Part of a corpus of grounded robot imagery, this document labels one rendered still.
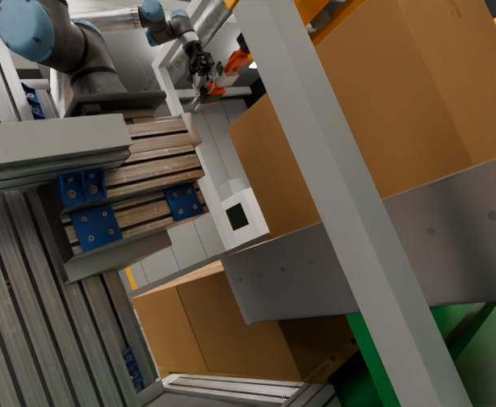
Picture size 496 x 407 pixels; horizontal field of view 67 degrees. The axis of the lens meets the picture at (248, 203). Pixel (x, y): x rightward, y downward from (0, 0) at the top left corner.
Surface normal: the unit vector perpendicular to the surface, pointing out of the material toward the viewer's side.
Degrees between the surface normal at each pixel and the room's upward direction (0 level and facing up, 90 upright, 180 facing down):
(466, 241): 90
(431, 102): 90
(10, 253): 90
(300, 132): 90
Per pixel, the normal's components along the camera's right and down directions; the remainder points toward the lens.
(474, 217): -0.73, 0.25
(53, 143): 0.59, -0.31
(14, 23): -0.26, 0.17
